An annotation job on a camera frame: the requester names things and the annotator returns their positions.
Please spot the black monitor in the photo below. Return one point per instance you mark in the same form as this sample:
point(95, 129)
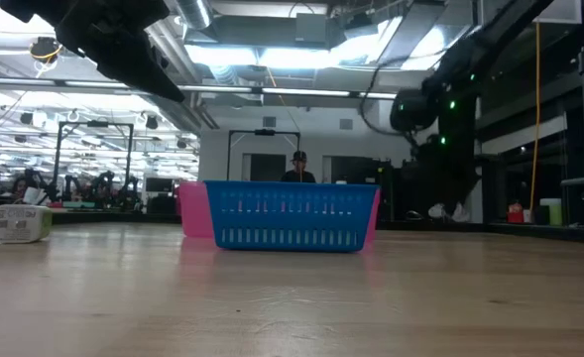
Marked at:
point(158, 185)
point(353, 171)

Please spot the small white bag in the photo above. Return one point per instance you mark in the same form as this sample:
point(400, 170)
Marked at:
point(436, 210)

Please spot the red container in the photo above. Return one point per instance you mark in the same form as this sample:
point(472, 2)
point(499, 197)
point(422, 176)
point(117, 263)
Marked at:
point(515, 214)

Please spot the white green container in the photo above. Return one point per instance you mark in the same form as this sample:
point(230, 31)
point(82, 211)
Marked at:
point(551, 210)

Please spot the pink plastic basket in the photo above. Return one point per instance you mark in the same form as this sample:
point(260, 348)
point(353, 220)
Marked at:
point(195, 210)

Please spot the person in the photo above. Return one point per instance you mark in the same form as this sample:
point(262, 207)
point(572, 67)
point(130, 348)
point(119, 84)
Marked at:
point(299, 173)
point(19, 186)

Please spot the small white green box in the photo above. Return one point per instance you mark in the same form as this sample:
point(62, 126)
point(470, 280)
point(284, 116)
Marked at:
point(21, 223)

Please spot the small black round object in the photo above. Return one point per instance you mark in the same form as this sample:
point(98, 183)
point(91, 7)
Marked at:
point(414, 215)

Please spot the blue slotted plastic basket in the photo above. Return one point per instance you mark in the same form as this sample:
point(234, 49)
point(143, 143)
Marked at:
point(291, 219)

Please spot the yellow pole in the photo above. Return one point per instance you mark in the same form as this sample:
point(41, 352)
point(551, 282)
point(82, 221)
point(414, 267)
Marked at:
point(536, 149)

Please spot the black background robot arm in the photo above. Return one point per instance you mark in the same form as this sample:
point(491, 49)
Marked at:
point(103, 186)
point(72, 186)
point(34, 177)

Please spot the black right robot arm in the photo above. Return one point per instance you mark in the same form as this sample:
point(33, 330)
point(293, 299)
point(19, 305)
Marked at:
point(495, 35)

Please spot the black partition panels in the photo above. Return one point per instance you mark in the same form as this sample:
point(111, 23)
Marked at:
point(390, 193)

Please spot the round metal air duct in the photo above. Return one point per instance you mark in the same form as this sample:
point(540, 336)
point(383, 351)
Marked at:
point(195, 12)

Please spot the grey wall vent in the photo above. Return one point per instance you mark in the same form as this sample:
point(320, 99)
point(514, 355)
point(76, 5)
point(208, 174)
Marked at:
point(346, 124)
point(269, 122)

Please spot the grey ceiling box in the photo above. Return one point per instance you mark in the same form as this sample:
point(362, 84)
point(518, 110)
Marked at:
point(311, 27)

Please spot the white background container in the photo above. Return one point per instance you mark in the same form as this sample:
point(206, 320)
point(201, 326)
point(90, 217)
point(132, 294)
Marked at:
point(32, 195)

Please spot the teal tray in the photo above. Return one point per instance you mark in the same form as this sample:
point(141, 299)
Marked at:
point(79, 204)

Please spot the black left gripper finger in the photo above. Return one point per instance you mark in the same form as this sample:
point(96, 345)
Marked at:
point(143, 69)

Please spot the long linear ceiling light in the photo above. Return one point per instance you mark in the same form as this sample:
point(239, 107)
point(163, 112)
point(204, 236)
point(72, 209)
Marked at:
point(301, 92)

